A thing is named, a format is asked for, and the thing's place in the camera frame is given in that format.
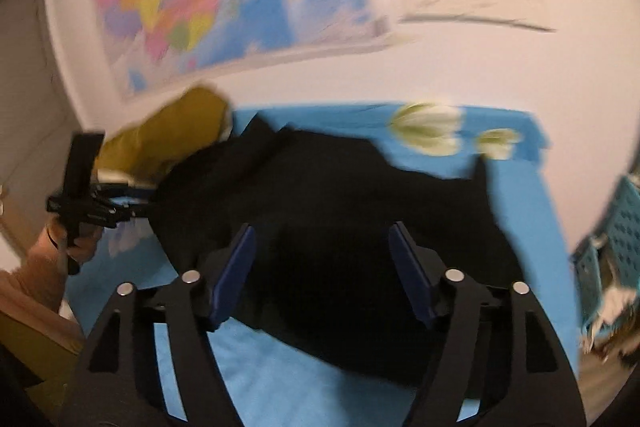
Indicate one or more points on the blue floral bedsheet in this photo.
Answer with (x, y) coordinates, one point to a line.
(530, 217)

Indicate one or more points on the small white wall switch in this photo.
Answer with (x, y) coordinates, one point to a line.
(535, 4)

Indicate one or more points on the black garment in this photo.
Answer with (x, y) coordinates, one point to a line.
(325, 207)

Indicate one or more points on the olive garment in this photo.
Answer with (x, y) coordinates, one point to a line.
(170, 137)

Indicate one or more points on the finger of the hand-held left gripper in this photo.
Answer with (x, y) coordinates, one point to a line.
(129, 210)
(131, 191)

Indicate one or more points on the person's left hand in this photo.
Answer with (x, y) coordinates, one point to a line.
(92, 241)

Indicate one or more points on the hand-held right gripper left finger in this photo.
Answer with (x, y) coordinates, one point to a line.
(235, 277)

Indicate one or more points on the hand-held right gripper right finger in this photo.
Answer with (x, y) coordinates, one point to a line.
(410, 272)

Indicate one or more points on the teal perforated plastic basket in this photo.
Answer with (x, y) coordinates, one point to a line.
(612, 257)

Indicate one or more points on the grey wooden door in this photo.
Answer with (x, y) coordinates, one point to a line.
(25, 82)

